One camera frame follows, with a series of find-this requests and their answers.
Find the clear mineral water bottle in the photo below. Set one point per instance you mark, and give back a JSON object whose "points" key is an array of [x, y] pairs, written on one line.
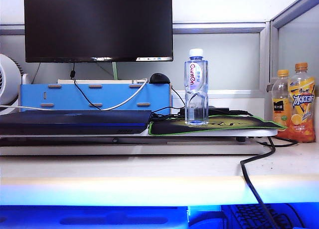
{"points": [[196, 94]]}

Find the black closed laptop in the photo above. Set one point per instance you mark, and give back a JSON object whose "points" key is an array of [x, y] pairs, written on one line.
{"points": [[74, 120]]}

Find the small orange juice bottle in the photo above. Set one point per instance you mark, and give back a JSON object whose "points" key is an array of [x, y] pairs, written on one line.
{"points": [[279, 106]]}

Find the large iced tea bottle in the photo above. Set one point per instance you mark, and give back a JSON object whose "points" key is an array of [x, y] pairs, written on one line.
{"points": [[301, 109]]}

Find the black computer mouse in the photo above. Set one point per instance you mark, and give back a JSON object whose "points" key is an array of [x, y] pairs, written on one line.
{"points": [[159, 78]]}

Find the blue wooden desk organizer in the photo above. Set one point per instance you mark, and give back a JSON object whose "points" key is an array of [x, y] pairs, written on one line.
{"points": [[112, 95]]}

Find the white desk riser platform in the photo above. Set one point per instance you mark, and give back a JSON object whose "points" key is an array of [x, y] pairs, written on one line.
{"points": [[124, 149]]}

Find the black power adapter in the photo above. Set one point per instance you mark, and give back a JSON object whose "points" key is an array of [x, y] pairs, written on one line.
{"points": [[214, 111]]}

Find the green strip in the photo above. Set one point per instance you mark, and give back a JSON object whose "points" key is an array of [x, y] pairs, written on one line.
{"points": [[114, 70]]}

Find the black green-edged mouse pad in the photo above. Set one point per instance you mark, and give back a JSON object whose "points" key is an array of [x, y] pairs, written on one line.
{"points": [[224, 125]]}

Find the black computer monitor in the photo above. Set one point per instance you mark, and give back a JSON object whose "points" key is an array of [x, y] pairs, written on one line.
{"points": [[97, 24]]}

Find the black keyboard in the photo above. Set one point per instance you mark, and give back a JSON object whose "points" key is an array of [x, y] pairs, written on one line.
{"points": [[249, 215]]}

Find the white desk fan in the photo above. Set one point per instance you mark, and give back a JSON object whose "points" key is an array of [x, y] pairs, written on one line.
{"points": [[10, 84]]}

